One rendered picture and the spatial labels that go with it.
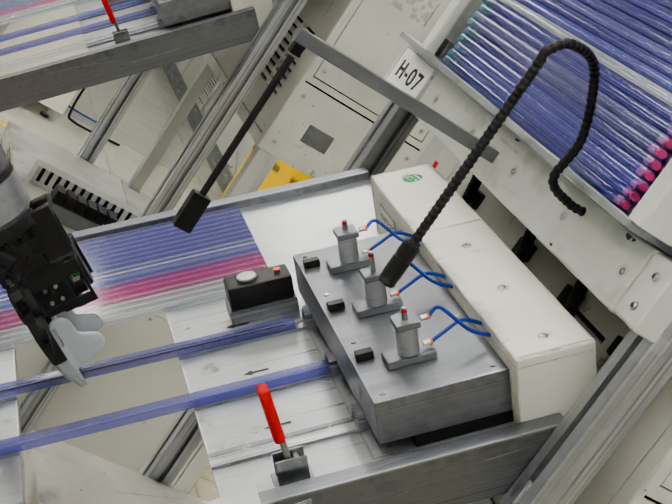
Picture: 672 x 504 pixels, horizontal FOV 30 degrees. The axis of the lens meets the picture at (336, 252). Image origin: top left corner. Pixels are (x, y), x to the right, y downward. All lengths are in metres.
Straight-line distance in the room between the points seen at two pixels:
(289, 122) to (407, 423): 1.44
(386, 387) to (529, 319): 0.16
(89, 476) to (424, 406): 0.79
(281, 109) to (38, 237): 1.28
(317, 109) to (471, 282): 1.30
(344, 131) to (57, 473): 1.07
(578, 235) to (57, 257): 0.53
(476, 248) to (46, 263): 0.46
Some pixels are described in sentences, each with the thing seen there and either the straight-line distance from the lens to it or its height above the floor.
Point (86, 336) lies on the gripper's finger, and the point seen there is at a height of 0.95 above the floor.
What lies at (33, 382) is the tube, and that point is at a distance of 1.41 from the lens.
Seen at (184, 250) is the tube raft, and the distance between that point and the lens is 1.63.
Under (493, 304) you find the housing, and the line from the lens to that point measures 1.27.
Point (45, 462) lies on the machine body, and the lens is 1.84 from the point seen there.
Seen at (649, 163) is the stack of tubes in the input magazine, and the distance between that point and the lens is 1.17.
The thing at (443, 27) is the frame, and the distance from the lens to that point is 1.63.
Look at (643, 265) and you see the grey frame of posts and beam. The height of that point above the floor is 1.36.
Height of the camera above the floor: 1.46
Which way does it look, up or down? 12 degrees down
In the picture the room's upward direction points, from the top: 34 degrees clockwise
